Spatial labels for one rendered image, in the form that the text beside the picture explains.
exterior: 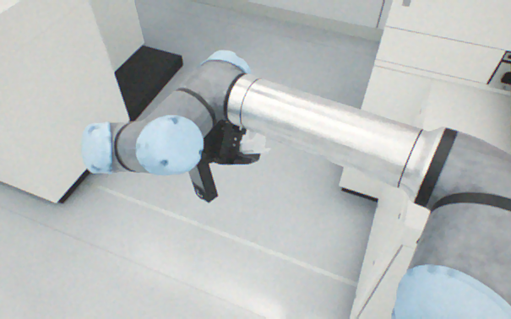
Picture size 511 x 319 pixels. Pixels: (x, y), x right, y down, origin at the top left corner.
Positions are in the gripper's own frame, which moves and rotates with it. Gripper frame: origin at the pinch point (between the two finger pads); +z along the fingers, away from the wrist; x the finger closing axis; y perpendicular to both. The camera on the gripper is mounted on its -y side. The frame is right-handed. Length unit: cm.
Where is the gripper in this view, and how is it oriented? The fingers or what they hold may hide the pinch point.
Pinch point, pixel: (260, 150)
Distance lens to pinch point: 80.8
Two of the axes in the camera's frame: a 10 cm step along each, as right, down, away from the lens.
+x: -6.4, -3.9, 6.6
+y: 2.2, -9.2, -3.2
